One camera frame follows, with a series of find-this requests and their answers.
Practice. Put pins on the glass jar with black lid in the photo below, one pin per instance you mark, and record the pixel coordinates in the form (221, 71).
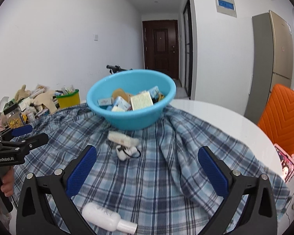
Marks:
(14, 121)

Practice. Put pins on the person's left hand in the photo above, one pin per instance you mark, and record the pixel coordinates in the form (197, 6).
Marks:
(8, 183)

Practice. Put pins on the white printed carton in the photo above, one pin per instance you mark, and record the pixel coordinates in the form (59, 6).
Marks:
(141, 101)

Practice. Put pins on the beige plush toy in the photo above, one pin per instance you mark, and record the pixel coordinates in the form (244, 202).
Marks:
(45, 100)

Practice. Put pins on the white plastic bottle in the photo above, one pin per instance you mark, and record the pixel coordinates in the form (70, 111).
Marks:
(100, 215)

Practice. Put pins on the white tube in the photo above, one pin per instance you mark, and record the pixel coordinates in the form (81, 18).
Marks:
(120, 138)

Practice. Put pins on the blue plaid cloth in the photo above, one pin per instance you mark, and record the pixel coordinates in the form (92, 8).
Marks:
(149, 176)

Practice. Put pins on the white wall switch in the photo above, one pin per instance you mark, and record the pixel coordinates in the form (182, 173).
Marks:
(95, 36)

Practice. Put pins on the small white spray bottle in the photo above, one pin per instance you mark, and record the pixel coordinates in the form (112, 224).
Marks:
(30, 114)

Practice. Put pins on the pink phone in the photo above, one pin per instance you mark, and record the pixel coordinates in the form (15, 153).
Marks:
(285, 165)

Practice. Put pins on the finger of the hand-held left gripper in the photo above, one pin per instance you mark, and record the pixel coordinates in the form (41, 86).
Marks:
(34, 140)
(22, 129)

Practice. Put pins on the grey gold fridge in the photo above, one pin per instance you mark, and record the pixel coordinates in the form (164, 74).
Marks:
(272, 66)

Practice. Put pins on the black electric bike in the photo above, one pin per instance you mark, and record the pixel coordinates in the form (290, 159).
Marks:
(115, 67)

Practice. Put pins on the black framed glass door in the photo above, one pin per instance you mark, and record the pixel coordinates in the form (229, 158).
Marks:
(188, 53)

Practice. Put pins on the dark brown door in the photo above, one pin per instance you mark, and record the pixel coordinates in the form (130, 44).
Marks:
(160, 49)

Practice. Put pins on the blue plastic basin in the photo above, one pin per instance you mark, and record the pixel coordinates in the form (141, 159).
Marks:
(132, 120)

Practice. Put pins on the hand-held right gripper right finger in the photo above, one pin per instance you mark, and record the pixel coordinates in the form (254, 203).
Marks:
(213, 173)

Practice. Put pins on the blue white carton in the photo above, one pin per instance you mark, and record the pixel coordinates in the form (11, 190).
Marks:
(121, 102)
(155, 93)

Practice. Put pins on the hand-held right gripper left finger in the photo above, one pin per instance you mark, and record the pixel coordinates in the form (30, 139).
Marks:
(80, 171)

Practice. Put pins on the wall electrical panel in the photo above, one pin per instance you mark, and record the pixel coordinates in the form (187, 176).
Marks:
(224, 1)

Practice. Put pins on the yellow bin with green rim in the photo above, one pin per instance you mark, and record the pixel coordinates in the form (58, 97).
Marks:
(68, 101)

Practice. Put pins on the small grey white box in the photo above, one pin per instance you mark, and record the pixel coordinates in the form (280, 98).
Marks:
(105, 102)

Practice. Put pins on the orange chair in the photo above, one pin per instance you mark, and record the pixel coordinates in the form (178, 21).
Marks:
(281, 117)

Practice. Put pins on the tan round bottle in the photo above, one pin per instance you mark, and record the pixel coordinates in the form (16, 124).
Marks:
(118, 94)

